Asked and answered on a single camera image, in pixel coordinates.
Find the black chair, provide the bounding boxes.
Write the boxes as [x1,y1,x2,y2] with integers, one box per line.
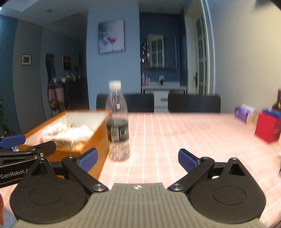
[168,93,221,113]
[96,94,154,113]

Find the dark brown glass bottle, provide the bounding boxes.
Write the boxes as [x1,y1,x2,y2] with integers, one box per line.
[272,89,281,112]

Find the person's left hand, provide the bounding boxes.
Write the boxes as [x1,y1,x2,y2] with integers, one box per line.
[0,194,4,226]

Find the black chair right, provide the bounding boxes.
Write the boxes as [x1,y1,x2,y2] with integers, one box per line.
[168,93,221,113]

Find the pink white crochet toy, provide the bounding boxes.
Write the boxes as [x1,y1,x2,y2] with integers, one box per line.
[40,122,67,142]

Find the black chair left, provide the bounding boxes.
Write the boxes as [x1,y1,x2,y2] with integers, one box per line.
[96,94,154,113]

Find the purple tissue pack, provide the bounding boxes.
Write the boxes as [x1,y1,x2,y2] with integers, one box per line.
[234,104,258,124]

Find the clear plastic water bottle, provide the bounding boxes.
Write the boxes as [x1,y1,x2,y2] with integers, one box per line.
[105,81,130,161]

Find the white glass panel door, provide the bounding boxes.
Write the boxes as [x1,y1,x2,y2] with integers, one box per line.
[184,1,214,95]

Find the white ruffled cloth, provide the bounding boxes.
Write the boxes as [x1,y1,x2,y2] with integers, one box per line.
[52,125,93,149]

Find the orange cardboard box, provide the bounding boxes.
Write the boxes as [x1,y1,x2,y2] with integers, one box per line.
[18,110,109,179]

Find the wine glass wall painting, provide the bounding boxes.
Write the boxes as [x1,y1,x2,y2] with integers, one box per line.
[98,19,125,55]

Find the white cabinet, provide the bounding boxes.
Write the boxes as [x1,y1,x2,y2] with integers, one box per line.
[141,85,187,113]

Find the small framed wall picture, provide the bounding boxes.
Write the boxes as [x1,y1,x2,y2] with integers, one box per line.
[21,54,31,66]

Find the pink checkered tablecloth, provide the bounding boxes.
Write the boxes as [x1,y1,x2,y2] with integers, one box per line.
[0,112,281,226]

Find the red gift bag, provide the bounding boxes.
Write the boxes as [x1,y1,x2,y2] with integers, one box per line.
[255,109,280,143]

